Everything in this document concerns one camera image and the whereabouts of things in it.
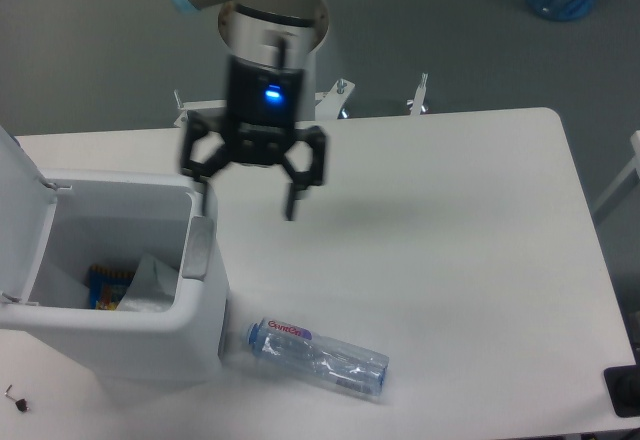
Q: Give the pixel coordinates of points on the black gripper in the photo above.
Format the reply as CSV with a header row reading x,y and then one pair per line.
x,y
258,129

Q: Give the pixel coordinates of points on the clear plastic water bottle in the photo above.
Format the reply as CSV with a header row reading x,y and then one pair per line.
x,y
333,361

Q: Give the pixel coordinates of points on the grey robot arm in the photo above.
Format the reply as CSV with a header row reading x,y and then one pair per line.
x,y
270,42

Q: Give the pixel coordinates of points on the white trash can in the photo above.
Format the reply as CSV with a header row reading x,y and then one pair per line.
x,y
56,225

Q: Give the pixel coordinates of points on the colourful snack wrapper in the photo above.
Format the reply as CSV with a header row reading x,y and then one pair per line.
x,y
107,287

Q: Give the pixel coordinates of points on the black device at table edge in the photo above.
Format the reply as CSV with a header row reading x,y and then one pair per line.
x,y
623,387

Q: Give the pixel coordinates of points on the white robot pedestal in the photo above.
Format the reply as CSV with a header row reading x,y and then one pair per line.
x,y
315,105

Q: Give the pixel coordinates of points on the white frame at right edge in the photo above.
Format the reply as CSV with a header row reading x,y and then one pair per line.
x,y
620,187

